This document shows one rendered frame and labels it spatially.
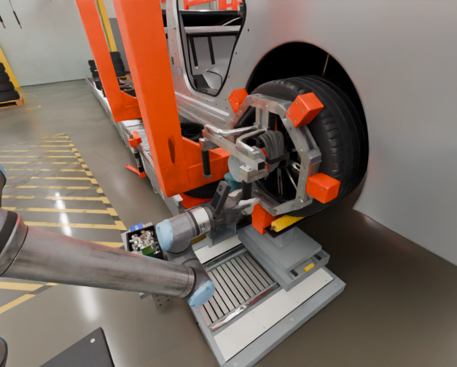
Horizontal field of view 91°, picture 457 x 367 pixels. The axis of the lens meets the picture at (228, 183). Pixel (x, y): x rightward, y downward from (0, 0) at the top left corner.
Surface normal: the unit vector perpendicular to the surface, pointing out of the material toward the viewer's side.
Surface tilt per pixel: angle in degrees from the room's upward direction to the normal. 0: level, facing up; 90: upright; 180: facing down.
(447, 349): 0
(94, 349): 0
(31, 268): 87
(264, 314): 0
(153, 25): 90
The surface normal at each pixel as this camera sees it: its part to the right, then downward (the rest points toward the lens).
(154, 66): 0.53, 0.44
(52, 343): -0.04, -0.84
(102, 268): 0.80, -0.06
